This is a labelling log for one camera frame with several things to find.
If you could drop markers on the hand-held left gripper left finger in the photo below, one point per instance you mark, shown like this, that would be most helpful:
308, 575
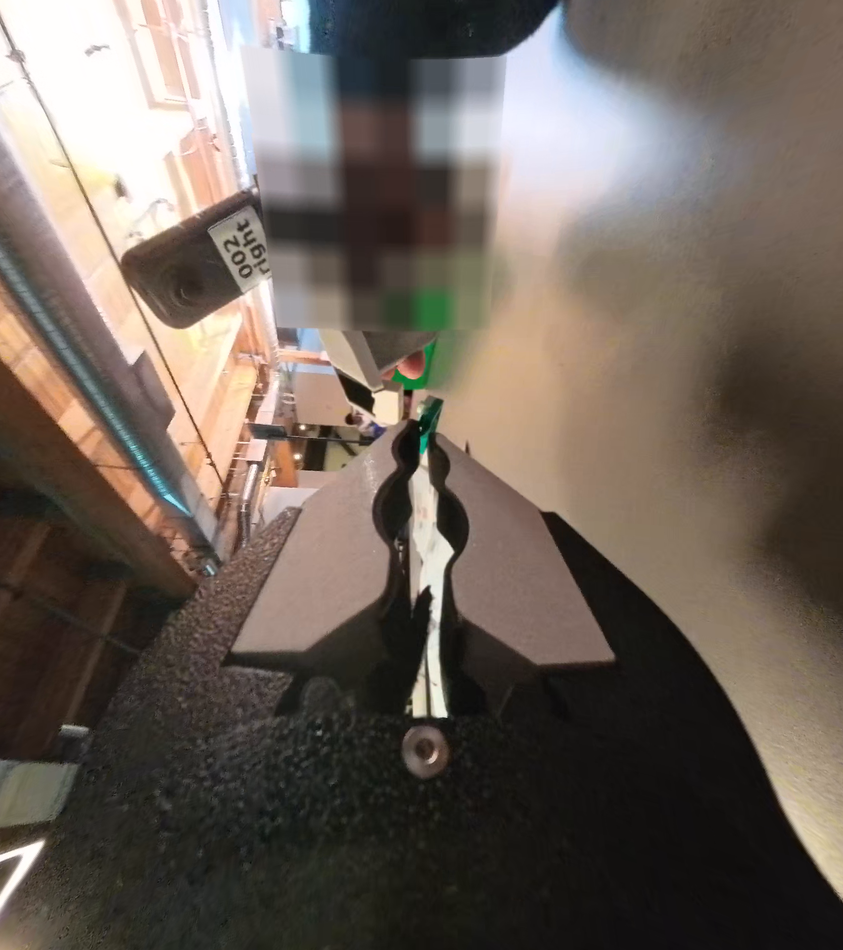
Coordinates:
317, 586

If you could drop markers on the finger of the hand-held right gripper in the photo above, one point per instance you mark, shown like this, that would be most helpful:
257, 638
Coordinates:
347, 352

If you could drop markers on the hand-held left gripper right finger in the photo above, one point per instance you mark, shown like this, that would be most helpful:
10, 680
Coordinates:
533, 586

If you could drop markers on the green mint lego plate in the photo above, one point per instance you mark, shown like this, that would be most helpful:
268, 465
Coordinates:
433, 417

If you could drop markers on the person's right hand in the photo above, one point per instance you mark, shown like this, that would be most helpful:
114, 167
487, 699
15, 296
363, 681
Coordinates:
410, 365

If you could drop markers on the green plastic bin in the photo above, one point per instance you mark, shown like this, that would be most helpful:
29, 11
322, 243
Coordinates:
434, 356

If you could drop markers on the metal ventilation duct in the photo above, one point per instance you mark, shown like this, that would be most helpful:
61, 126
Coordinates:
95, 386

